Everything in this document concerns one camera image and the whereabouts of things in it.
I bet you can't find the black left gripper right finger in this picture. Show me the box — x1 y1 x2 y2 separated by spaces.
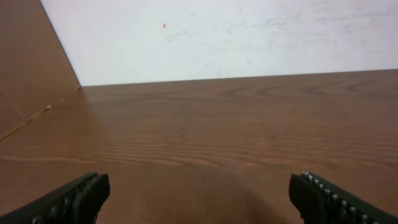
289 171 397 224

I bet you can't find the brown cardboard panel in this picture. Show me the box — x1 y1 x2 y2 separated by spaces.
1 0 80 138

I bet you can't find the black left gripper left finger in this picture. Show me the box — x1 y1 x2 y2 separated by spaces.
1 172 110 224

